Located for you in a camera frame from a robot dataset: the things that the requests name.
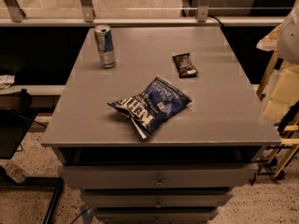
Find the plastic bottle on floor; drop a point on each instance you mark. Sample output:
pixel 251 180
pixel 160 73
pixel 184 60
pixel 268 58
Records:
pixel 15 172

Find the redbull can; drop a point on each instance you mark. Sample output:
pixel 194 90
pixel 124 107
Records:
pixel 104 42

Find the metal railing post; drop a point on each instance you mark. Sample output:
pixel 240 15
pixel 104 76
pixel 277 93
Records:
pixel 87 10
pixel 15 11
pixel 202 10

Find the grey drawer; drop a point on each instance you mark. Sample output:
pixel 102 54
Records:
pixel 172 176
pixel 156 198
pixel 154 215

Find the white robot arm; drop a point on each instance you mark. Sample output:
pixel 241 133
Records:
pixel 288 39

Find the dark brown snack bar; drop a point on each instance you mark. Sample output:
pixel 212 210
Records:
pixel 184 65

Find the middle grey drawer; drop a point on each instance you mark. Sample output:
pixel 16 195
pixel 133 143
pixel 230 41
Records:
pixel 156 198

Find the black side table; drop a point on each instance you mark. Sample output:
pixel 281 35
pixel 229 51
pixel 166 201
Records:
pixel 16 117

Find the blue chip bag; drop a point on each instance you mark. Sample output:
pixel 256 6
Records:
pixel 147 110

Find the white crumpled paper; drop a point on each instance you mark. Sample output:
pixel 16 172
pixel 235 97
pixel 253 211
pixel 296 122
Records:
pixel 6 81

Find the bottom grey drawer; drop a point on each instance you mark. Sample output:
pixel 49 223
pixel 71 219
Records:
pixel 154 215

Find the top grey drawer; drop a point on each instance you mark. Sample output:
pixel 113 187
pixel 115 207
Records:
pixel 172 176

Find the grey drawer cabinet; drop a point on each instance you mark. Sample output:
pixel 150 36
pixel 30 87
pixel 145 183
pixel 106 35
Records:
pixel 164 135

